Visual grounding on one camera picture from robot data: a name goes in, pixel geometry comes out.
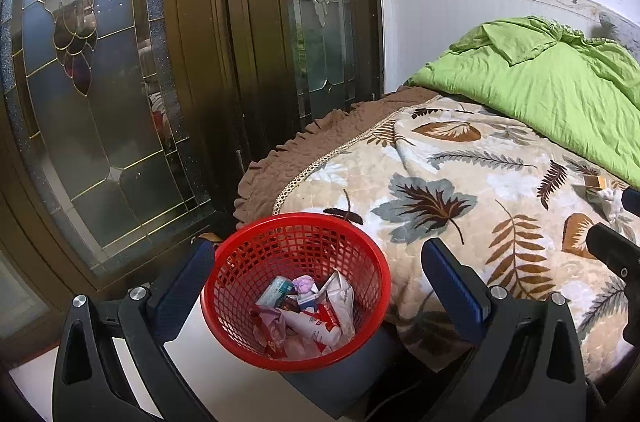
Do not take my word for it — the wide glass door panel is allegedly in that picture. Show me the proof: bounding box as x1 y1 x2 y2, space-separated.
0 0 251 353

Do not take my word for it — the grey pillow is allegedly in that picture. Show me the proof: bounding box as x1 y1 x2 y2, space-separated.
597 10 633 48

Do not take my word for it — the pink wrapper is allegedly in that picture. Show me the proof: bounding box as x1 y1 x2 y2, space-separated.
250 306 288 359

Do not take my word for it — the narrow glass door panel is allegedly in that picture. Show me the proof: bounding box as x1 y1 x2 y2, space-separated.
277 0 383 128

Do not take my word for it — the red and white box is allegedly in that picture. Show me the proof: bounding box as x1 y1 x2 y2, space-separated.
280 305 346 355

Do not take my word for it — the teal cartoon packet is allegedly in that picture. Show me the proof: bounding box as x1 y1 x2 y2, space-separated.
256 277 296 309

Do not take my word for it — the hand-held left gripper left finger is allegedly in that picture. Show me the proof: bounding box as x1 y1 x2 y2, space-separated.
52 239 216 422

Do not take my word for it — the red plastic mesh basket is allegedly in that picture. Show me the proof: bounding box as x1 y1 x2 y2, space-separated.
200 212 392 373

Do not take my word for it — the purple wrapper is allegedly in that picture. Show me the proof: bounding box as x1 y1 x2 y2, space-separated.
291 276 320 298

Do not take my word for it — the small gold box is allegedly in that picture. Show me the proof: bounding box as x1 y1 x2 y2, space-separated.
584 175 608 199

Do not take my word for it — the green quilt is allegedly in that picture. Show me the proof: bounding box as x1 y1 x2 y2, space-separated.
404 16 640 183

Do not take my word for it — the leaf-printed beige blanket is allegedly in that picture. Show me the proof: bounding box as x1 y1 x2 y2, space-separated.
274 95 640 383

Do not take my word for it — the white packet with red print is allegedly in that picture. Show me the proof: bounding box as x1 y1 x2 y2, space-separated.
317 271 357 350

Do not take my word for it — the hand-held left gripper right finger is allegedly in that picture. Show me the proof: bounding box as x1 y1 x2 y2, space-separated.
421 238 588 422

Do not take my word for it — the white tissue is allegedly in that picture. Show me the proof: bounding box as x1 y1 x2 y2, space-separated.
592 187 626 223

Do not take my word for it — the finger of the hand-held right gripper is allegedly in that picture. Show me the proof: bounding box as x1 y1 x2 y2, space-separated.
585 223 640 298
621 189 640 218

